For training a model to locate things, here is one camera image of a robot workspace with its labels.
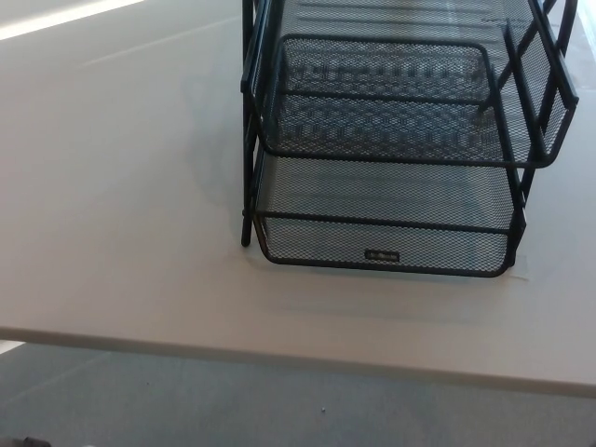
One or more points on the large black mesh sliding tray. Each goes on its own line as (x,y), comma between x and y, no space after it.
(372,142)

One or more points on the small black mesh labelled tray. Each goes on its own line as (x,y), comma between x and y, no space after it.
(326,247)

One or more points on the dark caster wheel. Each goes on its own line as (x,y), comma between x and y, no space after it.
(35,442)

